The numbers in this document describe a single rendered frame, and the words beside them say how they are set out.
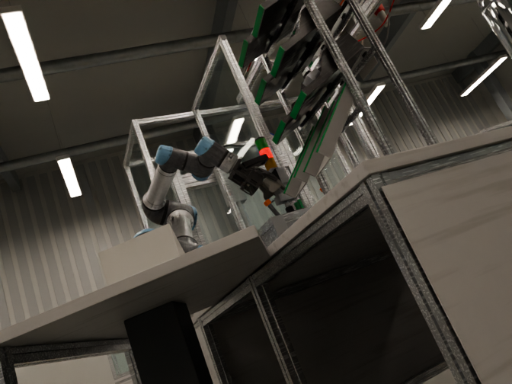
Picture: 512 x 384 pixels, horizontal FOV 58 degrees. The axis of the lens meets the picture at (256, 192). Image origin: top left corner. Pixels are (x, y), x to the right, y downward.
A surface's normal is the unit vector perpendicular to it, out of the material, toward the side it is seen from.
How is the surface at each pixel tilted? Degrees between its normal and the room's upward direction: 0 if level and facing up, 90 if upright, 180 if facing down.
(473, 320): 90
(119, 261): 90
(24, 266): 90
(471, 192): 90
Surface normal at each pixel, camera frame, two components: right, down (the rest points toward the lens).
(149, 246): -0.11, -0.28
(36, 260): 0.22, -0.39
